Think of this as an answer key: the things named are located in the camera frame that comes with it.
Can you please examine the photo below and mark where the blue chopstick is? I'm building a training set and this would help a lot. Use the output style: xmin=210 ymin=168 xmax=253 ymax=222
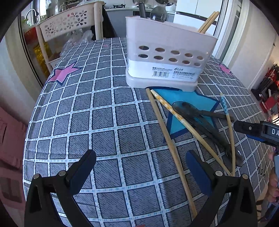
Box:
xmin=220 ymin=93 xmax=236 ymax=176

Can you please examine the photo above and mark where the yellow patterned chopstick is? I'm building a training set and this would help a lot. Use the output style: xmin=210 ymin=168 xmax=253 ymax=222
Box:
xmin=150 ymin=89 xmax=235 ymax=176

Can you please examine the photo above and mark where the long plain wooden chopstick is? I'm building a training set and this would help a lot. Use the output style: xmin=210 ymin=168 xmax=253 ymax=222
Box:
xmin=146 ymin=88 xmax=197 ymax=219

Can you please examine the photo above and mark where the black handled spoon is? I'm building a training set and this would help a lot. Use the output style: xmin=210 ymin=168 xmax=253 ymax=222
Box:
xmin=139 ymin=2 xmax=147 ymax=19

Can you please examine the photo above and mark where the kitchen faucet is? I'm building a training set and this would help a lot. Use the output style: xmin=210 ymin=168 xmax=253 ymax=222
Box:
xmin=25 ymin=9 xmax=39 ymax=24

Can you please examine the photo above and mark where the person's right hand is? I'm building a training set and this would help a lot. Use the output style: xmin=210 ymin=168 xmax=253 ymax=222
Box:
xmin=267 ymin=151 xmax=279 ymax=203

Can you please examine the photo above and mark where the grey checked tablecloth with stars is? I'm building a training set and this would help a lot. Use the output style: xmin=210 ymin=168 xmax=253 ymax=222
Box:
xmin=23 ymin=38 xmax=274 ymax=226

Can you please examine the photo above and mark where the pink plastic utensil holder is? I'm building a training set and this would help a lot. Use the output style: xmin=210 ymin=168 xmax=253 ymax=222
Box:
xmin=126 ymin=16 xmax=217 ymax=92

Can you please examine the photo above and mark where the white refrigerator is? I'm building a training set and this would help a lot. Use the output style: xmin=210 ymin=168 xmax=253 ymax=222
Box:
xmin=173 ymin=0 xmax=223 ymax=29

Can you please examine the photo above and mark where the spoon standing in holder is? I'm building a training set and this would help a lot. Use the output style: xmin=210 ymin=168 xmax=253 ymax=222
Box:
xmin=150 ymin=6 xmax=167 ymax=22

